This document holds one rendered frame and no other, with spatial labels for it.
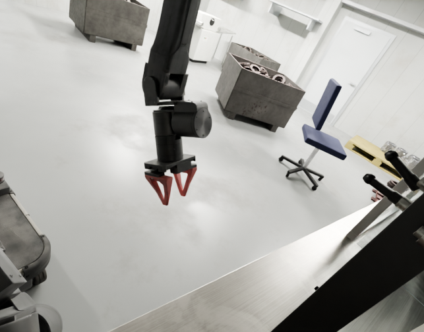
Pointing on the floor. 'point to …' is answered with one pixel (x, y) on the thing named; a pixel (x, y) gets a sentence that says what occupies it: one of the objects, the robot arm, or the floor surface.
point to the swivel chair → (330, 92)
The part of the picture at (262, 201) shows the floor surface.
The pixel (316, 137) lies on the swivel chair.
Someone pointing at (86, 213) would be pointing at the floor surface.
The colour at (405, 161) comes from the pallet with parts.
